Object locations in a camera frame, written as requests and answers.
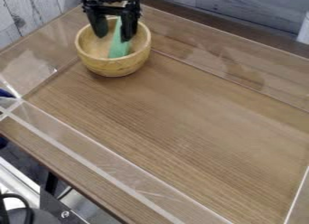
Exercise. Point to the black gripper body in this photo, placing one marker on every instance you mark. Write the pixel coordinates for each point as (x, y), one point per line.
(112, 7)

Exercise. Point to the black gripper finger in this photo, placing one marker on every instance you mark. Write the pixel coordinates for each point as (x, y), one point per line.
(96, 18)
(128, 28)

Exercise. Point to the green rectangular block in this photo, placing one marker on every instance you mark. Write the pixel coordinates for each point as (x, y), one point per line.
(119, 48)

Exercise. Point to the brown wooden bowl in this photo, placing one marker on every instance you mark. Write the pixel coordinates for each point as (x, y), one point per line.
(92, 50)

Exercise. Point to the blue object at left edge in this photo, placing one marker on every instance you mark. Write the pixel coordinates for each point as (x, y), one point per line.
(5, 94)

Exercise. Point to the clear acrylic tray walls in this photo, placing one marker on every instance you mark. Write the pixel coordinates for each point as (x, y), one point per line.
(195, 141)

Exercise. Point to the black table leg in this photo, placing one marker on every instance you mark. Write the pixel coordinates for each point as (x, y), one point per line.
(51, 183)

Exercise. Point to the black metal bracket with screw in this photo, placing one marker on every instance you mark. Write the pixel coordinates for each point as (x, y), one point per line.
(55, 207)

